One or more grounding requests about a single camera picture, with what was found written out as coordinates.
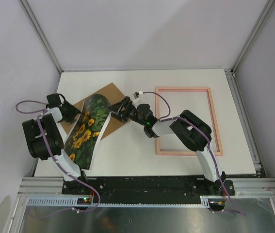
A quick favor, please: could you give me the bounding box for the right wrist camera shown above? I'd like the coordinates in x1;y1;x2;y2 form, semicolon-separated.
133;91;143;99

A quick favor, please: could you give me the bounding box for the pink wooden picture frame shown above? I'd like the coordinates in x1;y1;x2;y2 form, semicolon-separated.
155;87;223;156

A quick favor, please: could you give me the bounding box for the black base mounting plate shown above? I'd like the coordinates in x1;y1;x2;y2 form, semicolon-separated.
61;176;236;205

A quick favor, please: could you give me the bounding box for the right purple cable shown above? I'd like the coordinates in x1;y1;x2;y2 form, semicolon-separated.
139;91;247;216

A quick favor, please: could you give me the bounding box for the sunflower photo print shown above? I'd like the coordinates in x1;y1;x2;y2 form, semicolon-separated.
64;94;110;170

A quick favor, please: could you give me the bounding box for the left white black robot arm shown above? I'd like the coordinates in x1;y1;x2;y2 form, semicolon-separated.
22;93;89;194

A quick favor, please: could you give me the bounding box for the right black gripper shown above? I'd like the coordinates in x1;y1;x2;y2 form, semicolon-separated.
106;96;146;126

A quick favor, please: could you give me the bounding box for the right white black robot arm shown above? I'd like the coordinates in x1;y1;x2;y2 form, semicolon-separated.
107;92;226;195

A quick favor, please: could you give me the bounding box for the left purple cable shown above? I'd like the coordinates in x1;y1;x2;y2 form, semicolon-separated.
15;100;101;219

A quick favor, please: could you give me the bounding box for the aluminium frame rail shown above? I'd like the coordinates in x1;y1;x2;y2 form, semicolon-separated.
18;0;63;74

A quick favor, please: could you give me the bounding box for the brown cardboard backing board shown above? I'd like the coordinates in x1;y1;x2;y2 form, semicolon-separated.
68;83;125;139

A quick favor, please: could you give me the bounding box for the white slotted cable duct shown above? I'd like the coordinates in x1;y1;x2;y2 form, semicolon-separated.
25;195;225;208

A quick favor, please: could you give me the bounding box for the purple cable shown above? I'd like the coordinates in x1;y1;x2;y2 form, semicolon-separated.
15;100;101;219
139;91;247;216

